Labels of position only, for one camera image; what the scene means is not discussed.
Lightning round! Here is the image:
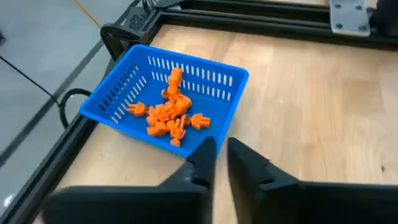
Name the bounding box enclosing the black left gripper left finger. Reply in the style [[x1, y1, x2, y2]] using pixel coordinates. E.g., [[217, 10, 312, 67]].
[[42, 136, 218, 224]]

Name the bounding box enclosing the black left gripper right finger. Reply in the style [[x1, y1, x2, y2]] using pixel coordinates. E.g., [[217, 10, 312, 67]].
[[228, 137, 398, 224]]

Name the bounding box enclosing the blue plastic basket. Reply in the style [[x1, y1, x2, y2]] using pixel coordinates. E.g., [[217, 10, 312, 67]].
[[79, 44, 250, 159]]

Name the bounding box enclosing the white floor scrap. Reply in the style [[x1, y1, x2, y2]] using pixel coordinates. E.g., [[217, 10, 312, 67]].
[[2, 194, 15, 208]]

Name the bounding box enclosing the silver metal mounting plate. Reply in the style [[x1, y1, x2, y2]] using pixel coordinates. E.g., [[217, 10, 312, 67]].
[[328, 0, 371, 37]]

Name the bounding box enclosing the black coiled hanging cable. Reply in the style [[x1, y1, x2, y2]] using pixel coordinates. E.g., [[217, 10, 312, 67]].
[[0, 55, 93, 129]]

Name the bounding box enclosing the yellow hanging cable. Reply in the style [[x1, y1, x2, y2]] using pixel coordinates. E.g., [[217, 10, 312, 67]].
[[73, 0, 102, 28]]

